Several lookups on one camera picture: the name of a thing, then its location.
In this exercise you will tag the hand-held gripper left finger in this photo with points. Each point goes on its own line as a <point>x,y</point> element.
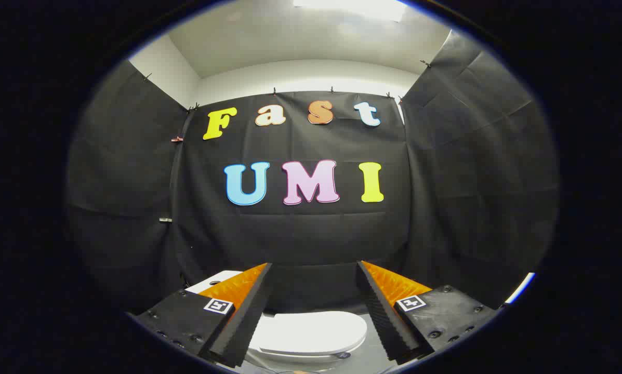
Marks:
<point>248,317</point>

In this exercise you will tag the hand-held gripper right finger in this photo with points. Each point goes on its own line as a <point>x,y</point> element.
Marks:
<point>383,317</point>

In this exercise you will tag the black backdrop cloth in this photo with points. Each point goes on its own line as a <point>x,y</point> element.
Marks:
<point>300,234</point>

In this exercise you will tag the white ceramic toilet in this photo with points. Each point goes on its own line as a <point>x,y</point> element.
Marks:
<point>207,281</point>

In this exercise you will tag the white toilet lid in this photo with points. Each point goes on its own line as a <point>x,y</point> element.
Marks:
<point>316,330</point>

